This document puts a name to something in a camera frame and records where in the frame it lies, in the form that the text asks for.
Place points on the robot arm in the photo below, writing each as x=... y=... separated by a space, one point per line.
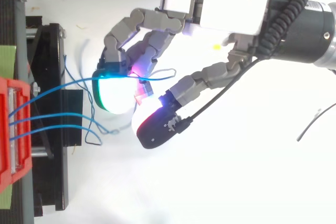
x=309 y=32

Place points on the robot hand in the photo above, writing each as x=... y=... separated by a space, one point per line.
x=231 y=9

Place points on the red bin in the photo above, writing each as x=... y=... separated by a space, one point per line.
x=22 y=129

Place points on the black stand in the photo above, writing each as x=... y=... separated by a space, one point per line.
x=52 y=51

